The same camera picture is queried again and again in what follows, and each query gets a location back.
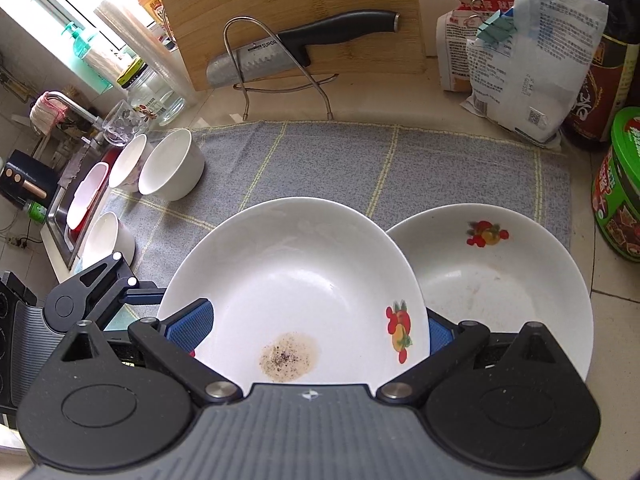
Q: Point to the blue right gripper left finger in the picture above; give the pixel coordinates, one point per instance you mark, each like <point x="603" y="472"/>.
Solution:
<point x="188" y="327"/>

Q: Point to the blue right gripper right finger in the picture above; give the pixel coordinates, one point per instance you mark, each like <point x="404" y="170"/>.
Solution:
<point x="442" y="331"/>

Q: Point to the white oval dish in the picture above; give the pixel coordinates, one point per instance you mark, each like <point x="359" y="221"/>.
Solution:
<point x="495" y="266"/>
<point x="304" y="291"/>

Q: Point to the white bowl pink flowers front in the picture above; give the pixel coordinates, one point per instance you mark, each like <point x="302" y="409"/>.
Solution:
<point x="108" y="235"/>

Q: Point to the white bowl pink flowers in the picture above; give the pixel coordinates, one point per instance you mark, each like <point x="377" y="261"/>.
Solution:
<point x="125" y="173"/>
<point x="108" y="235"/>

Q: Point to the plain white bowl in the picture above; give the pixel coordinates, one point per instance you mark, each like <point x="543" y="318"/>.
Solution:
<point x="174" y="167"/>

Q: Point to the pink white basin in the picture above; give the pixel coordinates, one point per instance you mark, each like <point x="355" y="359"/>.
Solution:
<point x="85" y="196"/>

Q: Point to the grey green checked cloth mat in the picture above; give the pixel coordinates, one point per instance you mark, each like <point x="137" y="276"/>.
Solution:
<point x="388" y="173"/>

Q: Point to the chrome sink faucet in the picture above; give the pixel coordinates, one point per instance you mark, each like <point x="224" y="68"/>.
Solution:
<point x="54" y="112"/>

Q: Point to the glass mug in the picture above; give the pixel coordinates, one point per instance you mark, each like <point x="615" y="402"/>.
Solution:
<point x="123" y="123"/>

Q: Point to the green lid sauce jar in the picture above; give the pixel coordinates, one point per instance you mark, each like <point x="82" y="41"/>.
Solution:
<point x="615" y="189"/>

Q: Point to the glass jar green lid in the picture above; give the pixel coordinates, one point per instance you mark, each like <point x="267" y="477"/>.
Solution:
<point x="149" y="94"/>

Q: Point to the green dish soap bottle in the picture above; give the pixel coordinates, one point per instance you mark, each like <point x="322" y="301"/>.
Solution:
<point x="99" y="58"/>

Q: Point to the white plastic bag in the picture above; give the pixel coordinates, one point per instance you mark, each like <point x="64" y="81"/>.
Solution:
<point x="529" y="82"/>

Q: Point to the stack of clear plastic cups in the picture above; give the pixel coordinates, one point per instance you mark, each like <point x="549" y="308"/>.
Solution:
<point x="149" y="48"/>

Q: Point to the dark soy sauce bottle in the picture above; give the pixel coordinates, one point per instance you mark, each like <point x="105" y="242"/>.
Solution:
<point x="606" y="87"/>

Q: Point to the red white paper bag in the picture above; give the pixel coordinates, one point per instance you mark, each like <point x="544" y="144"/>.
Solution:
<point x="453" y="31"/>

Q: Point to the bamboo cutting board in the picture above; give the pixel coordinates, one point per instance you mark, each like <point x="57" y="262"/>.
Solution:
<point x="198" y="26"/>

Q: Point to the wire knife stand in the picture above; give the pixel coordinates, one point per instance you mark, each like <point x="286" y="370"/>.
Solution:
<point x="259" y="59"/>

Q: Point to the cleaver with black handle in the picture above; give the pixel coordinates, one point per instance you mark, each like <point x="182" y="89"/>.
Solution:
<point x="335" y="30"/>

